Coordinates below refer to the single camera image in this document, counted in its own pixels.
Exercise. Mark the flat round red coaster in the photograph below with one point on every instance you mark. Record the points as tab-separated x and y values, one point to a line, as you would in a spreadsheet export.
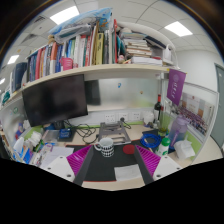
129	149

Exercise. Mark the white paper sheet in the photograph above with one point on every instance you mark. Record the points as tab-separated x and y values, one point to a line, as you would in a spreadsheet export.
128	172

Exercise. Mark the black desk mat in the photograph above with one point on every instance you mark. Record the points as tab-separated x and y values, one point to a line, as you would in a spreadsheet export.
110	165

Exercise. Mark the white ceramic teapot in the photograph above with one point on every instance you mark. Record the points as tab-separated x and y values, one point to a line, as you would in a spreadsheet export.
148	119

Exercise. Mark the white green-capped drink bottle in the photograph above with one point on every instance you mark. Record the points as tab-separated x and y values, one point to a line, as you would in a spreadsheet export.
163	148

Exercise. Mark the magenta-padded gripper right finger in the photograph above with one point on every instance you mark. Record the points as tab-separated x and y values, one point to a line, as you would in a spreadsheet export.
149	160

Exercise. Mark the grey metal laptop stand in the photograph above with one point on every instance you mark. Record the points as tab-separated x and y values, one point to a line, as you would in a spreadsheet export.
113	131

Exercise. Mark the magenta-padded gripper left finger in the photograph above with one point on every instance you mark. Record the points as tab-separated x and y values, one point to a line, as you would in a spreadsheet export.
78	160

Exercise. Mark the purple translucent water jug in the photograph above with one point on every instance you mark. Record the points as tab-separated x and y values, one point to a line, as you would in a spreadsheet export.
176	131

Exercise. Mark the black-white checkered mug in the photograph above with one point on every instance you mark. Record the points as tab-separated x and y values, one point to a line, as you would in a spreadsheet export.
107	149

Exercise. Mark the group photo poster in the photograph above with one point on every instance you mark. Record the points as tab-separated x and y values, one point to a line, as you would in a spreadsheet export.
196	116

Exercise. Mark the purple pennant flag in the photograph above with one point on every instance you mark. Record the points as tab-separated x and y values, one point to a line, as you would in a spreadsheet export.
176	86

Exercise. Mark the black computer monitor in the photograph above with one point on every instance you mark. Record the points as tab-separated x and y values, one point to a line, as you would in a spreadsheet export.
53	100

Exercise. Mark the dark wine bottle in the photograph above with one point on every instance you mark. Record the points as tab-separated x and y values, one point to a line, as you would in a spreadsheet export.
158	110

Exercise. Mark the green glass vase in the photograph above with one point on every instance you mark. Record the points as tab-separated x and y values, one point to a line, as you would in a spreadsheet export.
163	128

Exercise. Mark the small blue device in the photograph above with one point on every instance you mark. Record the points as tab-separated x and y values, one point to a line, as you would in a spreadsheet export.
65	134

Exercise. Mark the white crumpled tissue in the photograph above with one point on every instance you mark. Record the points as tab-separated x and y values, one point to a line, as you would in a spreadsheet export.
184	149

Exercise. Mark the white wall socket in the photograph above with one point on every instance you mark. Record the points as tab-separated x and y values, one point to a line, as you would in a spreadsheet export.
136	115
123	116
110	118

